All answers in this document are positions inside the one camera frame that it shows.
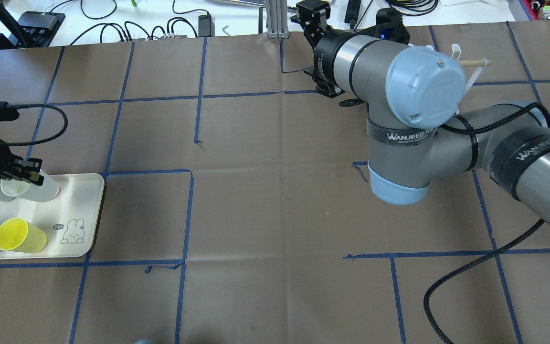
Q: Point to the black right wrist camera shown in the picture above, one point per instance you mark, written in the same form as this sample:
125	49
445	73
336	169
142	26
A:
312	12

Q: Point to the white wire cup rack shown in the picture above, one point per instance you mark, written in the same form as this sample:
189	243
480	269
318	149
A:
478	65

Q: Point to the yellow plastic cup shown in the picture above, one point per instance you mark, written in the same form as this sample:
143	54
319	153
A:
18	235

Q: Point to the white plastic cup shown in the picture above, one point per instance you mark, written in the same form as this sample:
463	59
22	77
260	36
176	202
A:
28	191

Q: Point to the aluminium frame post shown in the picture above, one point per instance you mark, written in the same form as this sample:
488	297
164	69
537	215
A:
276	19

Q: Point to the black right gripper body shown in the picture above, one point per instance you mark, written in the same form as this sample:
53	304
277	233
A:
325	54

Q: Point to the cream plastic tray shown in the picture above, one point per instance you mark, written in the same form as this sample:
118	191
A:
69	220

